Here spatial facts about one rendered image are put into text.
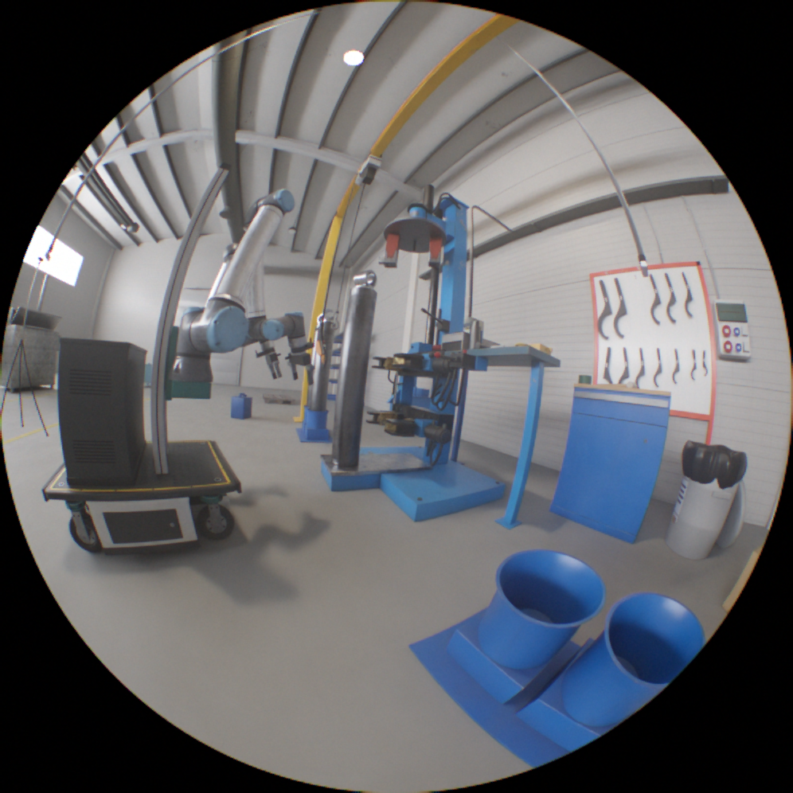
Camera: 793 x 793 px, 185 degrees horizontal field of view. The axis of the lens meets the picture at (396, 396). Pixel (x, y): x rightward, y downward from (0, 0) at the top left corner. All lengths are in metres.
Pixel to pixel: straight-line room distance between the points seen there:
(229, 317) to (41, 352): 7.35
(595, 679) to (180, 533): 1.30
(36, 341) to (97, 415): 6.81
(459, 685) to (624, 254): 3.65
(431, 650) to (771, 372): 3.31
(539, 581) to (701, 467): 1.30
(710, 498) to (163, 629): 2.44
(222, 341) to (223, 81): 5.45
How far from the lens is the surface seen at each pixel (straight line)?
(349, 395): 1.72
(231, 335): 0.84
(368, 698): 0.81
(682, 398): 2.89
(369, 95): 7.15
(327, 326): 3.06
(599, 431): 1.78
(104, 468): 1.15
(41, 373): 7.99
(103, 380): 1.07
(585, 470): 1.83
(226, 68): 5.76
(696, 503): 1.89
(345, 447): 1.79
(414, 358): 1.68
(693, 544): 1.96
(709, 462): 1.79
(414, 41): 6.58
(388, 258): 2.24
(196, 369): 0.98
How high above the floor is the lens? 0.78
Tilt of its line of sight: 3 degrees down
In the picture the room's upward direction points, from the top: 6 degrees clockwise
